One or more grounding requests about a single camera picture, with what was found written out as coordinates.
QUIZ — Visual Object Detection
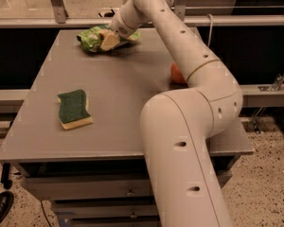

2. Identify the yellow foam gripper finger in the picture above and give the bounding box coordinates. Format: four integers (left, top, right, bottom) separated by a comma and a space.
100, 29, 119, 51

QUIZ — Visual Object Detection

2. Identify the green rice chip bag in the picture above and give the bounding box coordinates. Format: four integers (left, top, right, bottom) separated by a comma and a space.
77, 25, 141, 53

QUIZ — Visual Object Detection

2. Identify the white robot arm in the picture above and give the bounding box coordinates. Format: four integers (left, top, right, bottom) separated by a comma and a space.
103, 0, 242, 227

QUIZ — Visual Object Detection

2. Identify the metal window railing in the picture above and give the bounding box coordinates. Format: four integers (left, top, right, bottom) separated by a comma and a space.
0, 0, 284, 28

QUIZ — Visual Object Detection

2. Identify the red apple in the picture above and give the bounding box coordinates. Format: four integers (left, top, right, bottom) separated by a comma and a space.
170, 63, 186, 84

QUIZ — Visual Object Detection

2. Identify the green yellow sponge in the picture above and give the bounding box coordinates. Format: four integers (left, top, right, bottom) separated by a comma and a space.
58, 89, 93, 131

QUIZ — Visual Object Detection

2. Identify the grey drawer cabinet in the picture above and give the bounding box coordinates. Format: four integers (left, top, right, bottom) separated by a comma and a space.
0, 28, 244, 227

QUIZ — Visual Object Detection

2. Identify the black shoe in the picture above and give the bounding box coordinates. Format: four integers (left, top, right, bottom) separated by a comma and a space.
0, 191, 14, 223

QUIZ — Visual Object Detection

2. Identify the white cable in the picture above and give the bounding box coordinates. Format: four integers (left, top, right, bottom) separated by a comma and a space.
205, 13, 214, 49

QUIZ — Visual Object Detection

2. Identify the metal clamp bracket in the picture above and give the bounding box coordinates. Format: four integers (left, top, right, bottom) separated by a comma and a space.
258, 74, 284, 92

